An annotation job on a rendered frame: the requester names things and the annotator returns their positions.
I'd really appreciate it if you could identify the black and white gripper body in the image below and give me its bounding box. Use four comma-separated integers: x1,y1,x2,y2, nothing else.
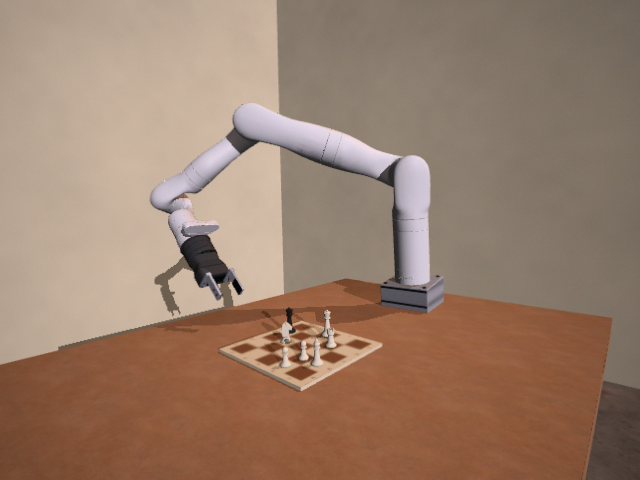
175,220,229,288

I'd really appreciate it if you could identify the black chess queen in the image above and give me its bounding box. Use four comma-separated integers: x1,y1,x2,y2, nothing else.
286,307,296,334

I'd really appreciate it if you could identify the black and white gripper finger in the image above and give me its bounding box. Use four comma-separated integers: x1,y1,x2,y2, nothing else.
223,268,244,295
200,273,223,300

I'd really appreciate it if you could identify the wooden chessboard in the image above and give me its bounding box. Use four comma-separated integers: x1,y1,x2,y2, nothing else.
219,321,382,391

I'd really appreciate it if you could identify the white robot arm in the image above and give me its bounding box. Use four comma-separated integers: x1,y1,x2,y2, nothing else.
150,103,430,285

